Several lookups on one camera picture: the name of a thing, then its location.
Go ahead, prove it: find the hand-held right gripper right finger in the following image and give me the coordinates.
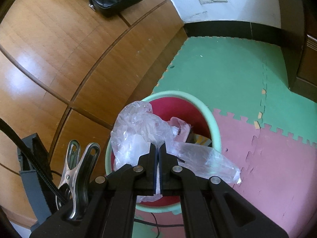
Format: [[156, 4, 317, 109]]
[[158, 142, 289, 238]]

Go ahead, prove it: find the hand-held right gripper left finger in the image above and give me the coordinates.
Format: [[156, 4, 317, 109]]
[[30, 142, 159, 238]]

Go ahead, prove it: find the clear plastic bag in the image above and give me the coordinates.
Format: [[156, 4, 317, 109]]
[[110, 100, 242, 202]]

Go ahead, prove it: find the red bin with green rim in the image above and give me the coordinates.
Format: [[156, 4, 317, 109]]
[[105, 90, 220, 214]]

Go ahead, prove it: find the metal spring clip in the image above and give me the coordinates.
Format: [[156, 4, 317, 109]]
[[56, 139, 101, 221]]

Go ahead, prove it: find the green foam floor mat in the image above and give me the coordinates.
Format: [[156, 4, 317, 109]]
[[154, 37, 317, 152], [131, 203, 185, 238]]

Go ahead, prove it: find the wooden cabinet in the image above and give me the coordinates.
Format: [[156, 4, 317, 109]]
[[0, 0, 189, 231]]

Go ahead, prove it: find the dark wooden dresser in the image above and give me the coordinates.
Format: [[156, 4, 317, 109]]
[[274, 0, 317, 102]]

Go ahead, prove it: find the thick black cable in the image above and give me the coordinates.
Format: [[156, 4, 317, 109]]
[[0, 118, 68, 201]]

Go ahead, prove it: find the thin black cable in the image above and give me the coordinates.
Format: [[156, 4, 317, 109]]
[[134, 213, 184, 238]]

